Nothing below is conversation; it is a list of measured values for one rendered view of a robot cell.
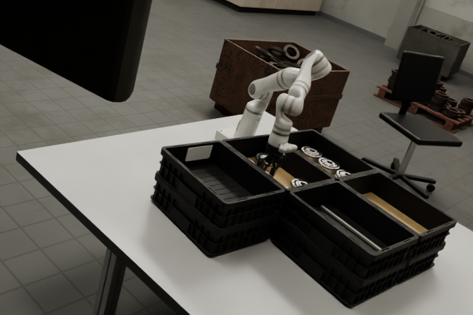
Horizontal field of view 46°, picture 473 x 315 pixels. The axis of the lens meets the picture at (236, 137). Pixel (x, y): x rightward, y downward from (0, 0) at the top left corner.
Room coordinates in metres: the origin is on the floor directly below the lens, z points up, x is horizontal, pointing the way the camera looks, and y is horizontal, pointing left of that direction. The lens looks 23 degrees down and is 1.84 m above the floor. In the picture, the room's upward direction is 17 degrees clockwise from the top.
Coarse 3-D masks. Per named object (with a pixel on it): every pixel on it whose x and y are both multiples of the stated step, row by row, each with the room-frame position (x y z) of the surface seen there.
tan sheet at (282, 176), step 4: (252, 160) 2.17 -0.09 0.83; (280, 168) 2.18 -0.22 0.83; (268, 172) 2.11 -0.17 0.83; (276, 172) 2.13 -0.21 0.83; (280, 172) 2.14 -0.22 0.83; (284, 172) 2.15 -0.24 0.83; (276, 176) 2.09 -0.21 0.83; (280, 176) 2.10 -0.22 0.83; (284, 176) 2.11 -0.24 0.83; (288, 176) 2.12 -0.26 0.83; (292, 176) 2.13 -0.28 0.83; (280, 180) 2.07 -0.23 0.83; (284, 180) 2.08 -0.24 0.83; (288, 180) 2.09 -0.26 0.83; (284, 184) 2.04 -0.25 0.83; (288, 184) 2.05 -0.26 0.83
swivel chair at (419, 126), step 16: (400, 64) 4.40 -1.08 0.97; (416, 64) 4.46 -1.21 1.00; (432, 64) 4.56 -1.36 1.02; (400, 80) 4.38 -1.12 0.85; (416, 80) 4.47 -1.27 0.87; (432, 80) 4.57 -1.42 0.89; (400, 96) 4.39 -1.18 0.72; (416, 96) 4.49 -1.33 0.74; (384, 112) 4.37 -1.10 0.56; (400, 112) 4.49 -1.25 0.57; (400, 128) 4.16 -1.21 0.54; (416, 128) 4.21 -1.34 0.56; (432, 128) 4.34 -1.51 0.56; (416, 144) 4.28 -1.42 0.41; (432, 144) 4.05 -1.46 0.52; (448, 144) 4.14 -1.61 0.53; (368, 160) 4.39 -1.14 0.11; (400, 176) 4.27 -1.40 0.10; (416, 176) 4.34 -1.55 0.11
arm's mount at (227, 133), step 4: (228, 128) 2.65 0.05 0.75; (232, 128) 2.67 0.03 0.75; (216, 132) 2.58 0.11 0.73; (220, 132) 2.57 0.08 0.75; (224, 132) 2.58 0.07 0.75; (228, 132) 2.60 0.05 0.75; (232, 132) 2.62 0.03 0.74; (216, 136) 2.58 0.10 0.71; (220, 136) 2.56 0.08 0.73; (224, 136) 2.55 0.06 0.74; (228, 136) 2.55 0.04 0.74; (232, 136) 2.57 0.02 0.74; (220, 140) 2.56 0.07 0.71
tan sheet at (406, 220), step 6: (372, 198) 2.15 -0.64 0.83; (378, 198) 2.17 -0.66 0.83; (378, 204) 2.12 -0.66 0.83; (384, 204) 2.13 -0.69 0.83; (390, 210) 2.09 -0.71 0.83; (396, 210) 2.11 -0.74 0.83; (396, 216) 2.06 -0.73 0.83; (402, 216) 2.07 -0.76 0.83; (408, 222) 2.03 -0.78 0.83; (414, 222) 2.05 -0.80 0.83; (414, 228) 2.00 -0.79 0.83; (420, 228) 2.01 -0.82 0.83
